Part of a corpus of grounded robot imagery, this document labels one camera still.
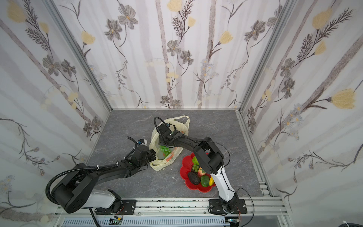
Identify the yellow printed plastic bag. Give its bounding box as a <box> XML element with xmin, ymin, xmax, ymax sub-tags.
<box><xmin>148</xmin><ymin>115</ymin><xmax>190</xmax><ymax>171</ymax></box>

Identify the green grape bunch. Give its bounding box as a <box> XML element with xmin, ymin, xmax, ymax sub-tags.
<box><xmin>160</xmin><ymin>146</ymin><xmax>172</xmax><ymax>158</ymax></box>

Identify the light green custard apple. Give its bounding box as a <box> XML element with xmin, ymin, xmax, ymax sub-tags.
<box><xmin>192</xmin><ymin>157</ymin><xmax>199</xmax><ymax>166</ymax></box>

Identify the red green mango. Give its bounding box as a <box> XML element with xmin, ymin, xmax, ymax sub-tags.
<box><xmin>197</xmin><ymin>167</ymin><xmax>206</xmax><ymax>177</ymax></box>

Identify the dark brown avocado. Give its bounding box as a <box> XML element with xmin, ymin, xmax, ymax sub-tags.
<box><xmin>187</xmin><ymin>171</ymin><xmax>200</xmax><ymax>185</ymax></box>

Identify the dark green avocado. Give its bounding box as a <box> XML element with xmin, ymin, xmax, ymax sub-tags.
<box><xmin>200</xmin><ymin>175</ymin><xmax>210</xmax><ymax>187</ymax></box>

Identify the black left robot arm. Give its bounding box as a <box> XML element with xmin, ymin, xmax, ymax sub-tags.
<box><xmin>45</xmin><ymin>145</ymin><xmax>156</xmax><ymax>214</ymax></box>

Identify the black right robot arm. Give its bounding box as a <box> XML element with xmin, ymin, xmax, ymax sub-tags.
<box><xmin>154</xmin><ymin>121</ymin><xmax>239</xmax><ymax>213</ymax></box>

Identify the red flower-shaped plate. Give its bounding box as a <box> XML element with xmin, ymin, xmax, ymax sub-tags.
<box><xmin>180</xmin><ymin>154</ymin><xmax>216</xmax><ymax>193</ymax></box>

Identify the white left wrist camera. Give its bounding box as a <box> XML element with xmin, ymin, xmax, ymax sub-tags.
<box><xmin>138</xmin><ymin>139</ymin><xmax>147</xmax><ymax>146</ymax></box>

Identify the white slotted cable duct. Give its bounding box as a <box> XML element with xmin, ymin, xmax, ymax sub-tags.
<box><xmin>60</xmin><ymin>217</ymin><xmax>230</xmax><ymax>227</ymax></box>

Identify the black left corrugated cable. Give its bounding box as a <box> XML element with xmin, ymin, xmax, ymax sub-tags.
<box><xmin>45</xmin><ymin>163</ymin><xmax>120</xmax><ymax>205</ymax></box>

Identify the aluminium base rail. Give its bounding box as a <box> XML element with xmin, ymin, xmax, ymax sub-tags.
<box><xmin>56</xmin><ymin>198</ymin><xmax>287</xmax><ymax>218</ymax></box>

